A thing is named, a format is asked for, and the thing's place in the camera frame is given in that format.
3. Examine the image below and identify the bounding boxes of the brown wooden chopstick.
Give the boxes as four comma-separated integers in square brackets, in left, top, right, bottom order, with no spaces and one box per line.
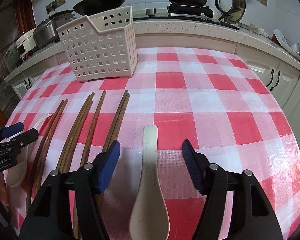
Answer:
[25,99,68,213]
[33,99,68,194]
[80,90,106,166]
[73,90,128,239]
[56,92,95,172]
[96,93,131,210]
[61,99,93,173]

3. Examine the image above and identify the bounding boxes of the white ceramic spoon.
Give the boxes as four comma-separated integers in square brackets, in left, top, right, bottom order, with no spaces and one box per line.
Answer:
[3,114,52,187]
[129,125,170,239]

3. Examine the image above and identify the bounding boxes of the white cabinet doors left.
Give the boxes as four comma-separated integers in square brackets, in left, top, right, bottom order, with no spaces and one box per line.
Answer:
[5,53,67,99]

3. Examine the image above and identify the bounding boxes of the white cabinet doors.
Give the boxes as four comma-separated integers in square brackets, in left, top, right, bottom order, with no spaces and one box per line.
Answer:
[236,44,300,148]
[5,53,67,99]

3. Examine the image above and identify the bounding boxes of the white rice cooker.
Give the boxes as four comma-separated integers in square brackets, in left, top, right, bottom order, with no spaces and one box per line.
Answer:
[16,28,37,57]

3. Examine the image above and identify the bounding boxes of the stainless steel electric cooker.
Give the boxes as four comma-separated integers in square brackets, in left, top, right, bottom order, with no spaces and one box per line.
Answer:
[33,10,75,48]

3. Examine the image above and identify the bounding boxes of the wooden framed glass door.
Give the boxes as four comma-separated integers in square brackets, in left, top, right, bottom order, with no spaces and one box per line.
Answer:
[0,0,36,127]

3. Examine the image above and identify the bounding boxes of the white perforated utensil basket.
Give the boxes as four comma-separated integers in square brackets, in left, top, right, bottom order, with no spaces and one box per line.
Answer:
[56,6,138,82]

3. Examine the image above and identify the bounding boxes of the red white checkered tablecloth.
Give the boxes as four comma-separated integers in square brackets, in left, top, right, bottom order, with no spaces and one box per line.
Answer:
[8,48,300,239]

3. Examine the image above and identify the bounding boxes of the white cabinet doors right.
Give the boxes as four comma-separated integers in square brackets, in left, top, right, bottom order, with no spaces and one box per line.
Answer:
[236,44,300,148]

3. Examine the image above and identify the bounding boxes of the black wok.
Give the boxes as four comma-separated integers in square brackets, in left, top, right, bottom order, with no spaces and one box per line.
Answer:
[73,0,126,16]

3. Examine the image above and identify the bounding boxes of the black gas stove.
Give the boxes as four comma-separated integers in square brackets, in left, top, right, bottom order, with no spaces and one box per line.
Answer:
[133,3,239,30]

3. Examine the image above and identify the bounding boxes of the stainless steel pot lid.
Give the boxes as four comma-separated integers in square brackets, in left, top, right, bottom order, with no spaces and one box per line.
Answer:
[215,0,246,24]

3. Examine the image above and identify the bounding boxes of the wall power outlet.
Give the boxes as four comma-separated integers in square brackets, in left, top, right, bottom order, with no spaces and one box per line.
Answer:
[45,0,66,14]

